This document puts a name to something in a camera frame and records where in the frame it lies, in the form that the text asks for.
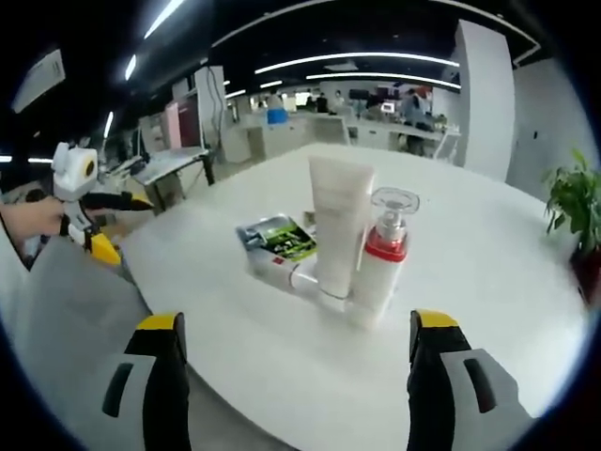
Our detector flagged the small white skincare bottle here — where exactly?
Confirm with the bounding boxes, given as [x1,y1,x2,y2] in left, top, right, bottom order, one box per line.
[247,252,323,296]

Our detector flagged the green black foil packet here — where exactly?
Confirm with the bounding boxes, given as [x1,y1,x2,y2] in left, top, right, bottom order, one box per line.
[235,214,319,265]

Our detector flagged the ceiling air conditioner unit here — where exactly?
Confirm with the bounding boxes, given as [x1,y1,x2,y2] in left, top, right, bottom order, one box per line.
[9,46,67,115]

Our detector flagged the long ceiling light strip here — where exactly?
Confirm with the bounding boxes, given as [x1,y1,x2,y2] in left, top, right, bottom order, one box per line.
[143,0,187,41]

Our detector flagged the pink maroon panel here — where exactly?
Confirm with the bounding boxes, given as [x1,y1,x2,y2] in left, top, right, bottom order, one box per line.
[163,96,203,150]

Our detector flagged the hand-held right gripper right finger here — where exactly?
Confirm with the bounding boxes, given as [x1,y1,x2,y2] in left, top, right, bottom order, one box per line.
[406,308,534,451]

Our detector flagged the potted green plant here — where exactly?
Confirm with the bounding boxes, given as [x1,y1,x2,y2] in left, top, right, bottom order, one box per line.
[542,148,601,255]

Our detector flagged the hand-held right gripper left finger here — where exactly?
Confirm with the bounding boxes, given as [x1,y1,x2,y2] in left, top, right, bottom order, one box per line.
[65,311,192,451]

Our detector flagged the white office counter desks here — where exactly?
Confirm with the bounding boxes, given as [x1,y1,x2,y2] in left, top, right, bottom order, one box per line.
[220,110,464,165]

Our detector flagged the white desk with black legs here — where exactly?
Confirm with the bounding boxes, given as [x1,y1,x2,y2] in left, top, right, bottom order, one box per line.
[131,145,217,212]

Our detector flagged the white skincare bottle red collar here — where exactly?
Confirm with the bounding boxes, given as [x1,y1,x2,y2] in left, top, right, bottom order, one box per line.
[350,186,421,329]

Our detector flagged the white skincare tube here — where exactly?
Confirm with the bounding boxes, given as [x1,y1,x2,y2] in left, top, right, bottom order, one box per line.
[308,155,377,311]

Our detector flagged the person's left hand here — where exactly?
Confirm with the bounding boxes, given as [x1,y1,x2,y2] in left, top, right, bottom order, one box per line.
[13,196,65,236]

